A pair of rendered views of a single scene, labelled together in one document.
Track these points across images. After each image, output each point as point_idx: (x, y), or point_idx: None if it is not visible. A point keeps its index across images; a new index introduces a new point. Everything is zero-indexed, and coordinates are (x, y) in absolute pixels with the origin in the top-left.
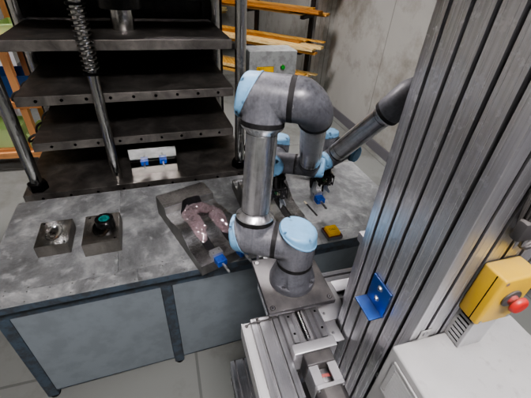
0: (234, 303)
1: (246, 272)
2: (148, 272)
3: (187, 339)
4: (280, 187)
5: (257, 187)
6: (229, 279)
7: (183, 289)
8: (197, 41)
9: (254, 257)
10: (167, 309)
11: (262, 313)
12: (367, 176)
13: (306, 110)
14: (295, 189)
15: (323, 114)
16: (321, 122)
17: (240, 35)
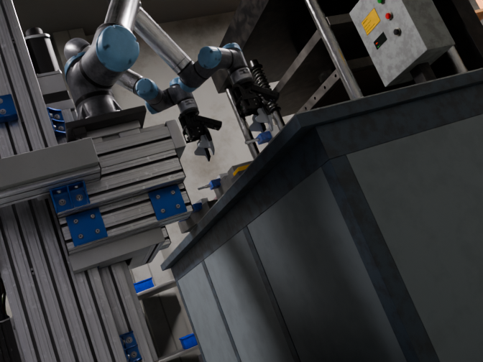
0: (241, 302)
1: (226, 248)
2: None
3: (241, 357)
4: (182, 126)
5: None
6: (223, 257)
7: (210, 267)
8: (310, 40)
9: (203, 216)
10: (213, 295)
11: (271, 338)
12: (442, 77)
13: (65, 56)
14: None
15: (67, 52)
16: (69, 57)
17: (308, 10)
